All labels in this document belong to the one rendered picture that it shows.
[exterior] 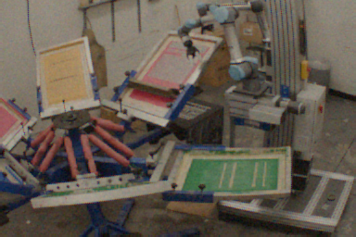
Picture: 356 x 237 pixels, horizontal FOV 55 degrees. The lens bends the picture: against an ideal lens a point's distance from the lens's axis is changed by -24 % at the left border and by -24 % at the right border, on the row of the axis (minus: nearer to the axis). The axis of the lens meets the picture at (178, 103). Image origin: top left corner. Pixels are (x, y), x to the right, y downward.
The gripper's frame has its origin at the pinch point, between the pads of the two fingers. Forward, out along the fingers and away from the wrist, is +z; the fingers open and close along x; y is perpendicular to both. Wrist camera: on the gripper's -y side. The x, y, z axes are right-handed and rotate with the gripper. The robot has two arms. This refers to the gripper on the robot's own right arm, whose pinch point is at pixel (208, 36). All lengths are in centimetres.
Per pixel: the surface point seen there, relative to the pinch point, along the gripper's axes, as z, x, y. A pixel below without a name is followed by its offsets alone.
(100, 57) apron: 62, 14, -195
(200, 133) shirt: 50, -60, 22
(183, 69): 0.7, -48.6, 10.6
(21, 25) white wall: -54, -80, -200
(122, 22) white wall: 40, 68, -200
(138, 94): 9, -78, -12
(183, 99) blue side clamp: 4, -75, 30
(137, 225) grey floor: 113, -139, -8
